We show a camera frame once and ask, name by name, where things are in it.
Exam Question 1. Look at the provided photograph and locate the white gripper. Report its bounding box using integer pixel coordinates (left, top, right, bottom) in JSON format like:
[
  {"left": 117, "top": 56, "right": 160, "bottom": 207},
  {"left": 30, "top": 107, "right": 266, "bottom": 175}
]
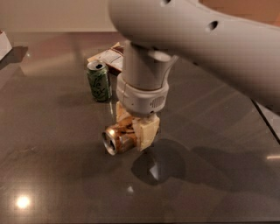
[{"left": 115, "top": 74, "right": 169, "bottom": 151}]

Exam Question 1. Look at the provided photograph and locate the green soda can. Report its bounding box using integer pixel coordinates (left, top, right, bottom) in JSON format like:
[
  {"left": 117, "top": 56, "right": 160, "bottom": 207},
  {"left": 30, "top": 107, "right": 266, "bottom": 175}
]
[{"left": 87, "top": 60, "right": 112, "bottom": 102}]

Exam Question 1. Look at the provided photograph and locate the white box at left edge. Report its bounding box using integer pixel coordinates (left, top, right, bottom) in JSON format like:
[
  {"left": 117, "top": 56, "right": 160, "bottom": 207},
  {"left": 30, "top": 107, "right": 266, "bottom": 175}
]
[{"left": 0, "top": 31, "right": 12, "bottom": 60}]

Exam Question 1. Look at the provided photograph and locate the brown white snack bag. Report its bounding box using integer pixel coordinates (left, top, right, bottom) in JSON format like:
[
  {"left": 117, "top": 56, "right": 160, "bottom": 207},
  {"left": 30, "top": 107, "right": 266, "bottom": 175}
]
[{"left": 87, "top": 42, "right": 124, "bottom": 75}]

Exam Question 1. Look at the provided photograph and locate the orange soda can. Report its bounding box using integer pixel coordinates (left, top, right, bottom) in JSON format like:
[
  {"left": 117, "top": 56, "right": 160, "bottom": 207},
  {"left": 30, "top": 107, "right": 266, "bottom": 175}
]
[{"left": 101, "top": 123, "right": 137, "bottom": 156}]

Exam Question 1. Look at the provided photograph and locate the dark side table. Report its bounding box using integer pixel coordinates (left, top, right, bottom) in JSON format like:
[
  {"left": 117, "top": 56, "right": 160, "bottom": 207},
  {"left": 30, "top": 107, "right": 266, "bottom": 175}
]
[{"left": 252, "top": 101, "right": 280, "bottom": 144}]

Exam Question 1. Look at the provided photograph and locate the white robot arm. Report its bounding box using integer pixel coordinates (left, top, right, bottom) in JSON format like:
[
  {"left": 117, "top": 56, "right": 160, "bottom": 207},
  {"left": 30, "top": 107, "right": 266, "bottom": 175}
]
[{"left": 108, "top": 0, "right": 280, "bottom": 117}]

